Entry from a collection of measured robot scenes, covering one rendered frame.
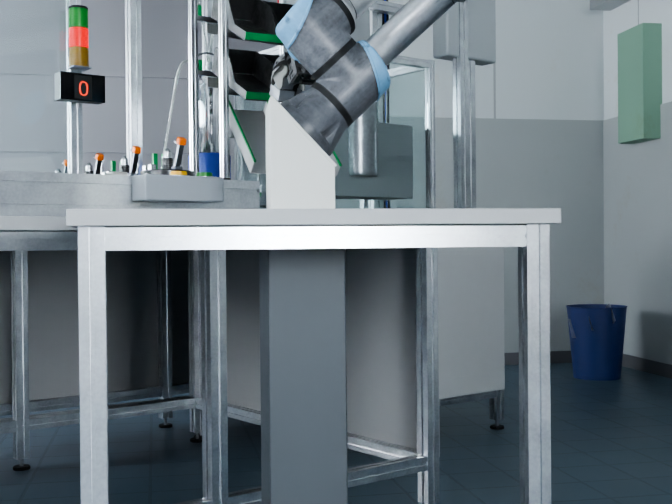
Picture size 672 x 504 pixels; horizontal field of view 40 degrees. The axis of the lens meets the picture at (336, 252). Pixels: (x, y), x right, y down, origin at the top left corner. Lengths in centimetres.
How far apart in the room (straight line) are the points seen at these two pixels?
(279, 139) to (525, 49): 454
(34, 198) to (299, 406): 74
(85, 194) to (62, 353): 187
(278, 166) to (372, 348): 121
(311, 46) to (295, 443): 81
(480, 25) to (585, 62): 244
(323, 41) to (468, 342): 216
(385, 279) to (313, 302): 102
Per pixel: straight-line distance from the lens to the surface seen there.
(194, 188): 222
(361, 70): 194
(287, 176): 186
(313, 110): 191
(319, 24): 194
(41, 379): 396
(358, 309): 299
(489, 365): 397
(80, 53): 252
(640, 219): 598
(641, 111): 579
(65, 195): 216
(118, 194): 221
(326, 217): 166
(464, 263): 383
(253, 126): 268
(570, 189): 630
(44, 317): 394
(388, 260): 287
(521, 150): 618
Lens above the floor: 79
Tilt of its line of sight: level
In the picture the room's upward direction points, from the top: 1 degrees counter-clockwise
